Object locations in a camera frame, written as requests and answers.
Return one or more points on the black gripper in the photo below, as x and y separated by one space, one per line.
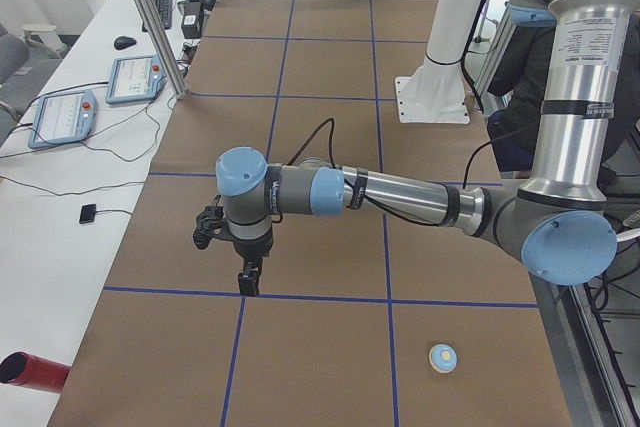
252 247

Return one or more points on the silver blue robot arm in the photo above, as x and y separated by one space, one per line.
553 223

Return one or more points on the brown paper table mat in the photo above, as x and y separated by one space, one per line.
361 319

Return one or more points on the small black square device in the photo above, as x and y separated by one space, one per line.
87 213

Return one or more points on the far blue teach pendant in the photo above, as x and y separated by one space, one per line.
134 79

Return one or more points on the blue teach pendant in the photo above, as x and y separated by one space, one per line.
134 79
63 118

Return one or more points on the near blue teach pendant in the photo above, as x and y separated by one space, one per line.
63 118

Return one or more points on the red cylinder tube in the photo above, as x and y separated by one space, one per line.
29 371

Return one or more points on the black power adapter box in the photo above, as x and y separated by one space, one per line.
192 20

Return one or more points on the black computer mouse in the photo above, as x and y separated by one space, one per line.
124 42

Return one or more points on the black keyboard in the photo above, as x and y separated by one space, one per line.
165 9

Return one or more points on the grey office chair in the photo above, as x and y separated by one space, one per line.
25 69

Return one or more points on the seated person in black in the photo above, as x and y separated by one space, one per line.
523 72

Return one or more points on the white camera stand pillar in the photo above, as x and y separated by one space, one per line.
435 93

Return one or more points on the aluminium frame post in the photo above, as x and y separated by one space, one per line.
151 20

